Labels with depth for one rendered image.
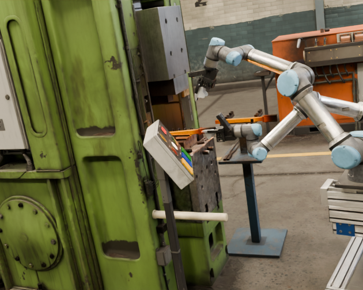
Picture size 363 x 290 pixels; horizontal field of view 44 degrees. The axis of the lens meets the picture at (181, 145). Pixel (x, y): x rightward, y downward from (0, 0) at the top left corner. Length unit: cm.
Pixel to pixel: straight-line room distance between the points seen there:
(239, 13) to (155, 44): 769
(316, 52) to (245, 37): 449
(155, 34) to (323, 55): 358
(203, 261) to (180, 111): 99
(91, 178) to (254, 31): 781
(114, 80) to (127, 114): 19
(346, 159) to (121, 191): 129
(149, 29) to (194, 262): 148
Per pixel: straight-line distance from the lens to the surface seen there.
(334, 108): 275
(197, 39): 1046
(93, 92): 260
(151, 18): 258
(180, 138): 275
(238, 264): 326
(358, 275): 273
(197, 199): 276
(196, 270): 302
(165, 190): 229
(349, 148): 210
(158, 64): 259
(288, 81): 216
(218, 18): 1032
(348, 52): 588
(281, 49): 606
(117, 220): 281
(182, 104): 305
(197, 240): 290
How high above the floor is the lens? 167
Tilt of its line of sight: 15 degrees down
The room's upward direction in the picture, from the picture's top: 9 degrees counter-clockwise
